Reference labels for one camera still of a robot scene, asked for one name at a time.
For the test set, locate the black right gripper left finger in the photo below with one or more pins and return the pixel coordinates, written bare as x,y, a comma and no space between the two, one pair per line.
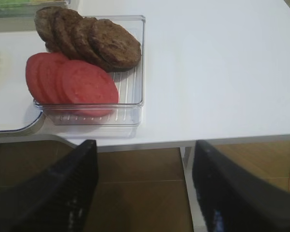
56,200

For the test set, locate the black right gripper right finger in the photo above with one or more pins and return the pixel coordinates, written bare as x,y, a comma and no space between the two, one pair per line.
231,199

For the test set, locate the clear lettuce and cheese bin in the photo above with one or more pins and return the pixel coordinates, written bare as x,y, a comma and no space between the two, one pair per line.
36,5

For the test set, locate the green lettuce leaves in bin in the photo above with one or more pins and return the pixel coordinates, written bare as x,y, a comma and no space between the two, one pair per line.
14,5

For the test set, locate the white table leg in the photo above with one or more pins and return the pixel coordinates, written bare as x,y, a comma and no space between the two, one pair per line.
187,160

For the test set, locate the white serving tray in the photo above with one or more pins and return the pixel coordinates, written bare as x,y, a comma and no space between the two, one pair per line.
17,110

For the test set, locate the clear patty and tomato bin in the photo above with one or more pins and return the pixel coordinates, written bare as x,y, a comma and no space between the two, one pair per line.
129,83

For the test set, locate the front red tomato slice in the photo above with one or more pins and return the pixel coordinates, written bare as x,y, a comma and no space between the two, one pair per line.
84,83

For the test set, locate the red tomato slice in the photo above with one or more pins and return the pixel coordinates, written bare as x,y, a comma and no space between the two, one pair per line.
48,69
84,83
58,82
32,79

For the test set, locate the rear red tomato slice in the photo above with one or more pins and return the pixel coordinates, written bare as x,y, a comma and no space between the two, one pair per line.
32,79

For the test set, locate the brown beef patty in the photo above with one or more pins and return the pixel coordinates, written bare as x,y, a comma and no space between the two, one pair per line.
81,43
43,23
63,23
114,44

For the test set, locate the front brown beef patty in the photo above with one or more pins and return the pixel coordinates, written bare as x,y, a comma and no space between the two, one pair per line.
114,44

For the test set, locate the rear brown beef patty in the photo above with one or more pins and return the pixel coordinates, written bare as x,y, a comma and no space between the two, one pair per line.
43,23

